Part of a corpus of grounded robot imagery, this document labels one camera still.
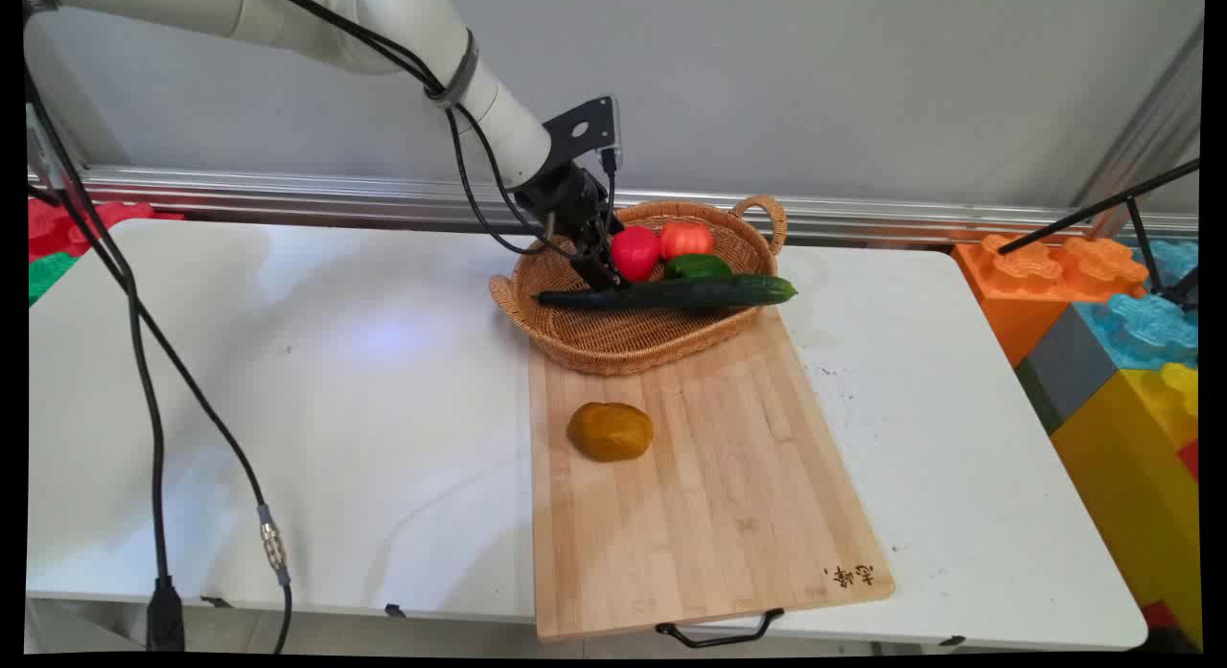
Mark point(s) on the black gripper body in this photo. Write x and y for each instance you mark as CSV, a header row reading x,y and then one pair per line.
x,y
564,200

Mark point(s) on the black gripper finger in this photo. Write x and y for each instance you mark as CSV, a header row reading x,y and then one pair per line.
x,y
587,270
606,264

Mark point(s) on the dark green cucumber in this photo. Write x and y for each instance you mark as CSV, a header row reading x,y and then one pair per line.
x,y
671,293

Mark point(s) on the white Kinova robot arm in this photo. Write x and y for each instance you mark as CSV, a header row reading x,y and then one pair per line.
x,y
403,26

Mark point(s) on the red bell pepper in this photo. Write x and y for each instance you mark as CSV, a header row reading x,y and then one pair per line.
x,y
635,252

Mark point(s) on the woven wicker basket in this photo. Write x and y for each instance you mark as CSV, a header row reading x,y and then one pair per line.
x,y
633,334

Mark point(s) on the red tomato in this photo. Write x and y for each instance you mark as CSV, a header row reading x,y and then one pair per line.
x,y
686,239

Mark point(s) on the green bell pepper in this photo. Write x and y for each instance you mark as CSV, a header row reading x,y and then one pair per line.
x,y
698,265

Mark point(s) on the brown potato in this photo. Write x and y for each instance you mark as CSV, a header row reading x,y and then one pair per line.
x,y
611,431

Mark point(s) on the wooden cutting board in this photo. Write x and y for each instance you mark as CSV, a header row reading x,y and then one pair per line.
x,y
700,486

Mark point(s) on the grey foam block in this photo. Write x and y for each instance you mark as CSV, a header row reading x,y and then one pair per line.
x,y
1064,371

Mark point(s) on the red foam mat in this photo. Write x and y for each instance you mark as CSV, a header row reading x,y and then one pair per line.
x,y
67,225

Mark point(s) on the green foam mat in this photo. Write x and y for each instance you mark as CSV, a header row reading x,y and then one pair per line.
x,y
48,273

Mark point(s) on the black tripod stand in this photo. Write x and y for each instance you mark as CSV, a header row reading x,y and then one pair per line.
x,y
1131,218

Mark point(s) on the blue foam block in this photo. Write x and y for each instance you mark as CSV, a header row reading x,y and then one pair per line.
x,y
1145,328

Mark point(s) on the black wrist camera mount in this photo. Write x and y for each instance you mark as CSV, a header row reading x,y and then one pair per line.
x,y
587,128

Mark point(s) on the aluminium frame rail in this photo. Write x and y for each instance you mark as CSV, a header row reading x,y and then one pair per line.
x,y
383,200

